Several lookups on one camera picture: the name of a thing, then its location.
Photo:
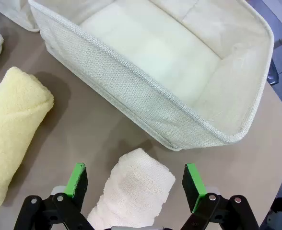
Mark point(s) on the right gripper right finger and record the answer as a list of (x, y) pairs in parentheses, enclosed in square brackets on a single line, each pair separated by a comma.
[(215, 210)]

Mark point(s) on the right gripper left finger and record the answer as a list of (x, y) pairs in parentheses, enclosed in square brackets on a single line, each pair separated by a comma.
[(59, 210)]

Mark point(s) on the pink towel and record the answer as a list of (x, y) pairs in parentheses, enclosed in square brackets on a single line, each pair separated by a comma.
[(131, 187)]

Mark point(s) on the yellow towel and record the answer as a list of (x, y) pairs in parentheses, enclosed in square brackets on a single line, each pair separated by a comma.
[(14, 119)]

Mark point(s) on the cream fabric basket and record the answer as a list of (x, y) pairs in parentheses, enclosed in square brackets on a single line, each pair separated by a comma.
[(16, 12), (107, 79)]

